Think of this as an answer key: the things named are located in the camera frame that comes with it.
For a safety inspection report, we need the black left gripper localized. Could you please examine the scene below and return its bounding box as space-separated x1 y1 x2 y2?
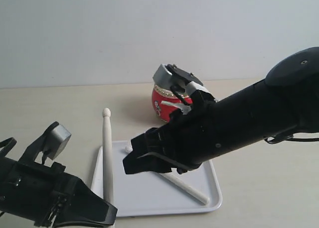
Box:
0 157 118 228

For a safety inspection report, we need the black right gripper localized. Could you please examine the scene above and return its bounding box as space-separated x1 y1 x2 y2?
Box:
123 90 224 175

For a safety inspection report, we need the white drumstick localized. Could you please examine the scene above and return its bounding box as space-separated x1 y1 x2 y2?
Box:
124 145 210 205
102 108 114 204

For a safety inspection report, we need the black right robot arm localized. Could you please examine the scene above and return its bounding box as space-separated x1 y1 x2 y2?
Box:
123 47 319 174

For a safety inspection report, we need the small red drum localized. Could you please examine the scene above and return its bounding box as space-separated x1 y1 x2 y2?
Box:
152 84 182 122

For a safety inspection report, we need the white rectangular plastic tray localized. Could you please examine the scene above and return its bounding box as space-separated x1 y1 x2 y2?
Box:
90 139 223 218

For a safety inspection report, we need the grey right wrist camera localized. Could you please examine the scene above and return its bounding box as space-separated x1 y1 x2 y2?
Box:
153 64 209 96

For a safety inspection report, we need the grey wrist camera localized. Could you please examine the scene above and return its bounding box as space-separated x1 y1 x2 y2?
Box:
18 121 72 164
153 64 209 96

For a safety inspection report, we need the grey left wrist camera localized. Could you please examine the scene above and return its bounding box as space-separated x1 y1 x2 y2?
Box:
18 121 72 164

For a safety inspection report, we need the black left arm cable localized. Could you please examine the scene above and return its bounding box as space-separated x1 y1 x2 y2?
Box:
0 137 17 159

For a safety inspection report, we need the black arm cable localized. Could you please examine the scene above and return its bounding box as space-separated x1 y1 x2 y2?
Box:
263 129 319 144
0 137 17 159

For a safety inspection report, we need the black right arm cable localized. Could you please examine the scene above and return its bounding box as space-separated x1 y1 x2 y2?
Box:
263 129 319 144

